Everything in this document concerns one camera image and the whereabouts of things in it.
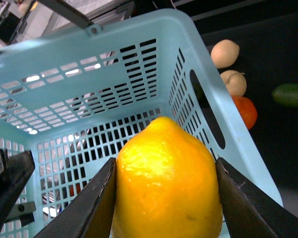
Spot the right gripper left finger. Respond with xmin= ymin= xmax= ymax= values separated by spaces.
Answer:
xmin=36 ymin=158 xmax=116 ymax=238

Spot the grey basket handle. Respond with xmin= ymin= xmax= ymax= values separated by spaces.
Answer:
xmin=38 ymin=0 xmax=93 ymax=29

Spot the light teal shopping basket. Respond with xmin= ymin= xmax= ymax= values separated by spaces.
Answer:
xmin=0 ymin=9 xmax=282 ymax=238

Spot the large orange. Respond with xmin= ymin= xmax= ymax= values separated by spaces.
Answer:
xmin=232 ymin=96 xmax=258 ymax=130

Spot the green lime lower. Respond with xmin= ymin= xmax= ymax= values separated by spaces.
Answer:
xmin=271 ymin=83 xmax=298 ymax=108

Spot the white apple with stem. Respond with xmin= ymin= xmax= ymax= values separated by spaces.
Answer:
xmin=220 ymin=70 xmax=247 ymax=96

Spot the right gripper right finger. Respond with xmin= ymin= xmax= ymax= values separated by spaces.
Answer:
xmin=216 ymin=158 xmax=298 ymax=238

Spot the white pear near basket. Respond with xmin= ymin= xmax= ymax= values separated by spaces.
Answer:
xmin=211 ymin=39 xmax=240 ymax=68

